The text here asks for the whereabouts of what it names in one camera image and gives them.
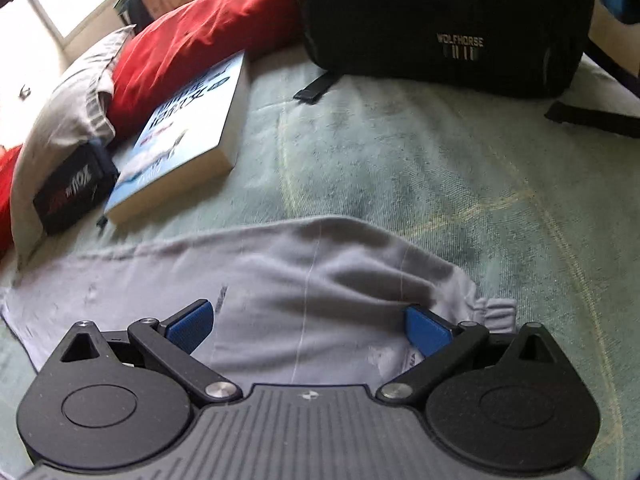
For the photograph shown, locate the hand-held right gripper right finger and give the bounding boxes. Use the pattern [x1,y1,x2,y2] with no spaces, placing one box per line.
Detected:
[375,305,571,403]

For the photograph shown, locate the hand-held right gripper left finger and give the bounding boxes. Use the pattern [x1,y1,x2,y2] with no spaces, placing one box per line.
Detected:
[60,299,241,407]

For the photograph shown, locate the light grey pants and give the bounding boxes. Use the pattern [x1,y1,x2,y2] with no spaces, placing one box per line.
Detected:
[0,215,518,391]

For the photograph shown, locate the green checked bed blanket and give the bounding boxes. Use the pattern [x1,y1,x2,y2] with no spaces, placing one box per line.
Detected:
[0,50,640,480]

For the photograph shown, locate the black pencil pouch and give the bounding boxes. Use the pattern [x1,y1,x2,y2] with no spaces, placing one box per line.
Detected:
[32,142,121,236]

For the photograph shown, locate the blue paperback book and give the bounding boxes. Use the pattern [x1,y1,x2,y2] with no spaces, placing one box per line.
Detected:
[102,50,251,226]

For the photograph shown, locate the grey pillow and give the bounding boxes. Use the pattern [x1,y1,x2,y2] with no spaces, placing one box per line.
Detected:
[12,24,137,268]

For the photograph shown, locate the red quilt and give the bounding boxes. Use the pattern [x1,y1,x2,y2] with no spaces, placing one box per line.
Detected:
[107,0,303,138]

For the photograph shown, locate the black backpack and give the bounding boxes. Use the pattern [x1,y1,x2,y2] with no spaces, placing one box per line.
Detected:
[285,0,640,138]

